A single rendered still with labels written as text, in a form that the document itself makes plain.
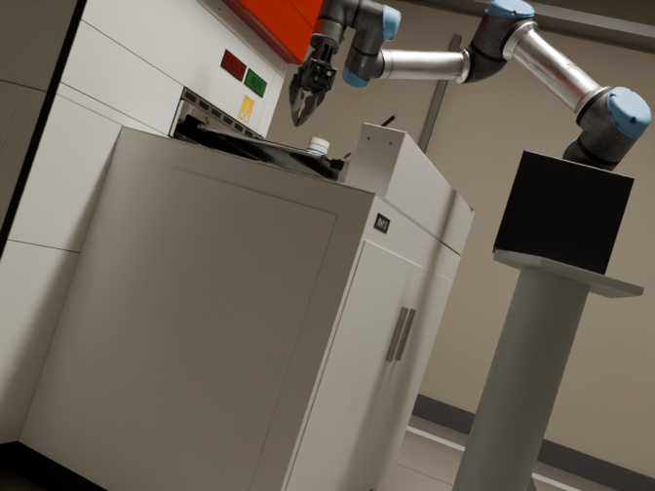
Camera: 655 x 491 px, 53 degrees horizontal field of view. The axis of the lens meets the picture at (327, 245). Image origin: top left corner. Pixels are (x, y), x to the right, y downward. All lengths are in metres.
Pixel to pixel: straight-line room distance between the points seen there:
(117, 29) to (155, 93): 0.19
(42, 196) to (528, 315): 1.08
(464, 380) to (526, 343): 2.24
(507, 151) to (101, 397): 2.89
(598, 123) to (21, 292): 1.34
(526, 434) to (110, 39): 1.24
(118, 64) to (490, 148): 2.70
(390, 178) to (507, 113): 2.67
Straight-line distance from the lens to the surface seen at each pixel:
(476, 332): 3.76
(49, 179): 1.45
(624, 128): 1.68
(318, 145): 2.25
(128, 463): 1.47
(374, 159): 1.32
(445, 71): 1.86
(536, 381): 1.57
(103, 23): 1.49
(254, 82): 1.96
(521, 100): 3.95
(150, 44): 1.60
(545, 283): 1.56
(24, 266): 1.47
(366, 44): 1.69
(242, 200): 1.34
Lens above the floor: 0.67
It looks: 1 degrees up
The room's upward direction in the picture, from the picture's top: 18 degrees clockwise
